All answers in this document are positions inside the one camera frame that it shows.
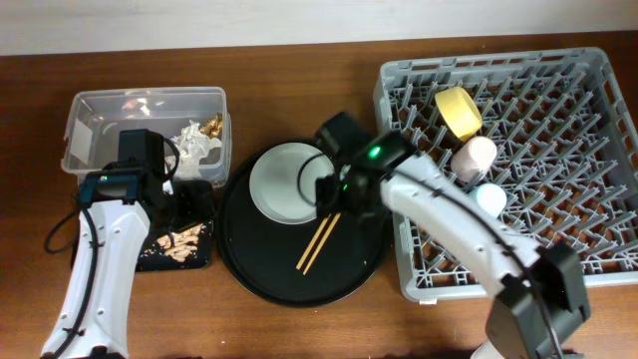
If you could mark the white tissue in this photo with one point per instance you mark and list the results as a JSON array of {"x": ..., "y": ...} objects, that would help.
[{"x": 193, "y": 147}]

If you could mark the round black serving tray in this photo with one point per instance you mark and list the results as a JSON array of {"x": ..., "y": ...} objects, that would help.
[{"x": 262, "y": 254}]

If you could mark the gold foil wrapper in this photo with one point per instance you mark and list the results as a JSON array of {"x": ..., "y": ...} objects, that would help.
[{"x": 213, "y": 127}]

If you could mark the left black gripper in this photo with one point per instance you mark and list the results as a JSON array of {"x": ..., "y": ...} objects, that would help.
[{"x": 192, "y": 213}]

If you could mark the wooden chopstick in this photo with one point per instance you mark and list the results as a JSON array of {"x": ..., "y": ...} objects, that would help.
[
  {"x": 312, "y": 241},
  {"x": 319, "y": 244}
]

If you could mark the black rectangular tray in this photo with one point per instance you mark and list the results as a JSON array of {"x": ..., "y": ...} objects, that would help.
[{"x": 199, "y": 259}]

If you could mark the blue plastic cup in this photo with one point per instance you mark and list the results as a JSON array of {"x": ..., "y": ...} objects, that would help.
[{"x": 490, "y": 197}]

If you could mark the grey round plate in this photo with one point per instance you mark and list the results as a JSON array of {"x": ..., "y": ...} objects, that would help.
[{"x": 282, "y": 182}]

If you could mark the clear plastic waste bin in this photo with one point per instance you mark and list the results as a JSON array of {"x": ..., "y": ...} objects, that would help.
[{"x": 97, "y": 118}]

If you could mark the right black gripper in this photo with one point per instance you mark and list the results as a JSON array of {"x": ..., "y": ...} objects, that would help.
[{"x": 333, "y": 192}]

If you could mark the pink plastic cup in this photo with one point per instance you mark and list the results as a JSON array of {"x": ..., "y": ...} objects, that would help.
[{"x": 474, "y": 158}]

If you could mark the yellow bowl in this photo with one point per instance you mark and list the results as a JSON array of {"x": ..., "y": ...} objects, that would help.
[{"x": 459, "y": 112}]

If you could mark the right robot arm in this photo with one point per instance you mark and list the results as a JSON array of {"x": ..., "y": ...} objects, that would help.
[{"x": 539, "y": 295}]

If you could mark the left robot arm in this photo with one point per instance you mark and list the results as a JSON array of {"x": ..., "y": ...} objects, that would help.
[{"x": 94, "y": 317}]

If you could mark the grey dishwasher rack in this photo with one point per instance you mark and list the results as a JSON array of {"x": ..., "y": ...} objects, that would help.
[{"x": 566, "y": 144}]

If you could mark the food scraps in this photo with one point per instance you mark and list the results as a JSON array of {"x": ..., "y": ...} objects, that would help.
[{"x": 176, "y": 246}]

